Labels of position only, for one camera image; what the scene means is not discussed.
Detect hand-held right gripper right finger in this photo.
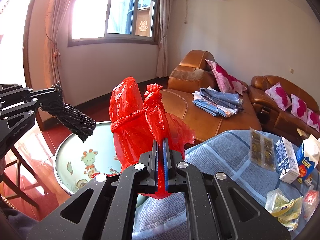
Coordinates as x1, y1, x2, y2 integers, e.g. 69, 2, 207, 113
162, 138, 291, 240

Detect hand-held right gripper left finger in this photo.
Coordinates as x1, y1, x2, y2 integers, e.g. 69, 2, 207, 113
26, 140, 159, 240

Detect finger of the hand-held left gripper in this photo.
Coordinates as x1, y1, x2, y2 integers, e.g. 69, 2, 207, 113
0, 82, 63, 109
0, 99, 42, 157

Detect black foam net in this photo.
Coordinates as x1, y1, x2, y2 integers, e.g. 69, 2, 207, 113
40, 81, 97, 143

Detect red plastic bag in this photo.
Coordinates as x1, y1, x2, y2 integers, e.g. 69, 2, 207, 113
109, 76, 196, 200

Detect light blue cartoon basin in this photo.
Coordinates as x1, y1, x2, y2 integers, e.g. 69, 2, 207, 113
54, 121, 141, 197

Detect orange leather chaise sofa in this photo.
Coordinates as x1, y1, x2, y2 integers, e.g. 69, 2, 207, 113
159, 50, 262, 143

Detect blue plaid tablecloth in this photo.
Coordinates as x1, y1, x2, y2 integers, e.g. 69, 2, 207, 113
131, 129, 320, 240

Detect wooden chair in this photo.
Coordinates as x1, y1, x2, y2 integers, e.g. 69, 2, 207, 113
0, 115, 42, 209

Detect long pink curtain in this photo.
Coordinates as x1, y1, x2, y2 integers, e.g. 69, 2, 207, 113
43, 0, 83, 86
156, 0, 176, 79

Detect folded blue plaid cloth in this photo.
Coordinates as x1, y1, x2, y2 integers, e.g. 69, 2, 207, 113
199, 87, 241, 110
193, 99, 229, 118

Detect folded blue plaid cloths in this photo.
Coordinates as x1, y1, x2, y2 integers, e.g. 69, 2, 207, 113
192, 91, 238, 118

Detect transparent snack packet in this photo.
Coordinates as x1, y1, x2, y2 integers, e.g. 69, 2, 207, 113
249, 127, 263, 166

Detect pink floral pillow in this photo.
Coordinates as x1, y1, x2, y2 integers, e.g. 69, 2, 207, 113
290, 93, 308, 124
205, 59, 248, 96
306, 108, 320, 133
264, 82, 292, 112

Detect dark cloth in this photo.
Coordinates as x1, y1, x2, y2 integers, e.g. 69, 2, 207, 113
0, 200, 41, 240

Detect sliding glass window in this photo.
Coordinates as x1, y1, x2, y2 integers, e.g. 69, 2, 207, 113
67, 0, 161, 47

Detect dark blue white carton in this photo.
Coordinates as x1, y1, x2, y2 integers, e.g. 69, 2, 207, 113
275, 136, 301, 183

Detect crumpled yellow white wrapper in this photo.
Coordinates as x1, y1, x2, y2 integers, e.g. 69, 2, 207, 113
264, 188, 304, 232

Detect blue gable top milk carton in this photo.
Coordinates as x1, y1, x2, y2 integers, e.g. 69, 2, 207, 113
295, 134, 320, 181

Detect red white wrapper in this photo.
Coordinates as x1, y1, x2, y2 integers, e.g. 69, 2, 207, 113
301, 190, 320, 222

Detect air conditioner pipe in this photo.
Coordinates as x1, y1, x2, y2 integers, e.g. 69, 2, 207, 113
174, 0, 188, 24

